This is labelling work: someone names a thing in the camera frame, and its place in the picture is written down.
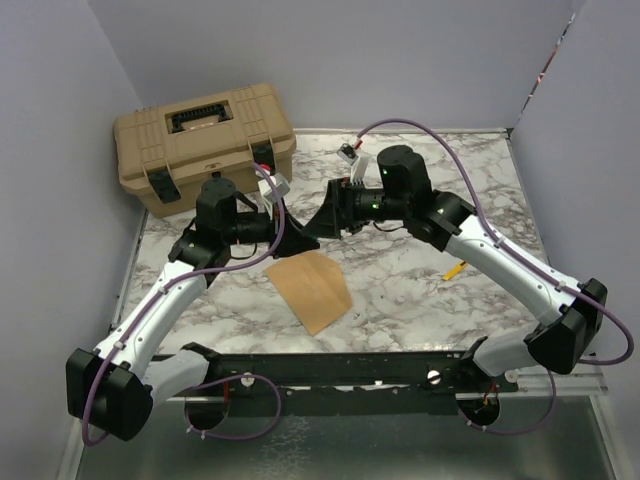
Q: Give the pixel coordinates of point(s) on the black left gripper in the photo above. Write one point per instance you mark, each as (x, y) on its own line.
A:
(292, 243)

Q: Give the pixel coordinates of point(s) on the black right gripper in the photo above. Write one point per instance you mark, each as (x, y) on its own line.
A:
(338, 210)

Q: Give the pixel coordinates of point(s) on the brown paper envelope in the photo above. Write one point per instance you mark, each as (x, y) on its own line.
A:
(314, 287)

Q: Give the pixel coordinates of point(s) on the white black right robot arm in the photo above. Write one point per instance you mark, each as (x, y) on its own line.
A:
(564, 308)

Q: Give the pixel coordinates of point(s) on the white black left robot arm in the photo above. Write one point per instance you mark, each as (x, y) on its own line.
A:
(115, 386)

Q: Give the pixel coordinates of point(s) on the yellow black utility knife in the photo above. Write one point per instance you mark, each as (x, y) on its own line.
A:
(455, 271)

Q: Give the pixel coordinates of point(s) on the tan plastic toolbox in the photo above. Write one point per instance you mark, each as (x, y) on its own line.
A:
(166, 153)

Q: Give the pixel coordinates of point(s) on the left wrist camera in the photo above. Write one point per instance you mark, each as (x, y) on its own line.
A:
(271, 184)

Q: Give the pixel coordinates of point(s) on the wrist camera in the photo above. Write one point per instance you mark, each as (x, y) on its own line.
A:
(358, 163)
(271, 184)

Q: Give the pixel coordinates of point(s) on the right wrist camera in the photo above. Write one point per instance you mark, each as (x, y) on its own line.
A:
(358, 163)

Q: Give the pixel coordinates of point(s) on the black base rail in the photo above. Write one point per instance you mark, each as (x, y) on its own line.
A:
(339, 384)

